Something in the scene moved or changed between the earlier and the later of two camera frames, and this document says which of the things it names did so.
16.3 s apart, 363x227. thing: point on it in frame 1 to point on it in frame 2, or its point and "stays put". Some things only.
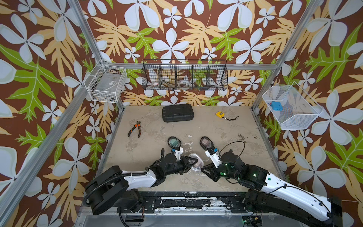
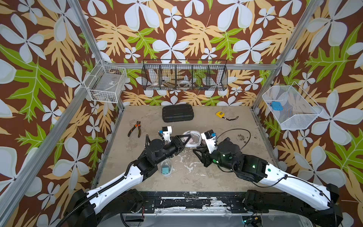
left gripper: [185, 163] to [179, 145]
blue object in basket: [277, 106] stays put
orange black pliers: [138, 125] stays put
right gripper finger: [210, 170] to [200, 149]
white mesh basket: [291, 107] stays put
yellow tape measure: [221, 114] stays put
